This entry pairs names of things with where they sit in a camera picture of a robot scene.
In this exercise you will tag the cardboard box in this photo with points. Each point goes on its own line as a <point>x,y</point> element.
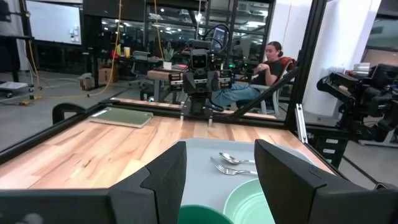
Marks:
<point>107,75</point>

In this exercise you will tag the plant in white pot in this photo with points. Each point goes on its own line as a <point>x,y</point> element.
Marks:
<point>168,59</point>

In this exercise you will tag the person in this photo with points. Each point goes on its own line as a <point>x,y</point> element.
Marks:
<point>267,71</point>

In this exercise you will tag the whiteboard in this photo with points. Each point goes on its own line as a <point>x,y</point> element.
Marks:
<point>53,23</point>

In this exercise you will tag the yellow cup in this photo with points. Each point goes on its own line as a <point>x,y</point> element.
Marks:
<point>127,52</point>

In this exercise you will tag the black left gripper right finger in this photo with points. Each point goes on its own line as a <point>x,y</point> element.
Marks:
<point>286,186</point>

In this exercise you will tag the black aluminium table frame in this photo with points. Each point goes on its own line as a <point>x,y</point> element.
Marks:
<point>306,62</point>

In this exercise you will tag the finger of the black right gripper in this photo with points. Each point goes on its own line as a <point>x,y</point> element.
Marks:
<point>219,82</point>
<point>189,83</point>

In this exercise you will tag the black drawer unit white labels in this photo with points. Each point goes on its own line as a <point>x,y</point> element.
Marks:
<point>331,149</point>

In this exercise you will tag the wooden desk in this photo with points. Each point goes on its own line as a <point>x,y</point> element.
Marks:
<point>161,76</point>

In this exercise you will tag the grey plastic tray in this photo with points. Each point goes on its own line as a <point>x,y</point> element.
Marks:
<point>205,174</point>

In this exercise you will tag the black robot arm on stand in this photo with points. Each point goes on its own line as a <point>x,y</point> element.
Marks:
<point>360,93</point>

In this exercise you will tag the silver metal bracket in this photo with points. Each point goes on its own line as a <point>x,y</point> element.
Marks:
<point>301,124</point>

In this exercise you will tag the red jacket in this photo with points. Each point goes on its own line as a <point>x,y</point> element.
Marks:
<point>288,63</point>

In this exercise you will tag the silver metal fork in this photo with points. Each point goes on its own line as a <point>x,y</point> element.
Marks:
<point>228,170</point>

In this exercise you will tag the light green plate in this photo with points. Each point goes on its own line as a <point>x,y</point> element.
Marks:
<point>245,205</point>

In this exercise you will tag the white chair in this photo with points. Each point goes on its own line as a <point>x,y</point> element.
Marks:
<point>273,96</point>

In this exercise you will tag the green tray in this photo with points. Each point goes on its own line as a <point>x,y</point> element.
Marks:
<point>121,117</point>

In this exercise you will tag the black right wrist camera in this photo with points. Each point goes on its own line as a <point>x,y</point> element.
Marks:
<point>199,59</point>

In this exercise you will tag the teal plastic cup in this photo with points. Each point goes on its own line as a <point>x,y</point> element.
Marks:
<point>202,216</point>

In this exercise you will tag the black clamp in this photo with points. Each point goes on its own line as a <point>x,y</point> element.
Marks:
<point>66,109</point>

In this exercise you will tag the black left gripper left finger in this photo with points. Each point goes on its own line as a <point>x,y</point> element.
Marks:
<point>161,193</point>

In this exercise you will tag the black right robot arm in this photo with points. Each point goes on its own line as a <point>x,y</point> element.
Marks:
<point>199,107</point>

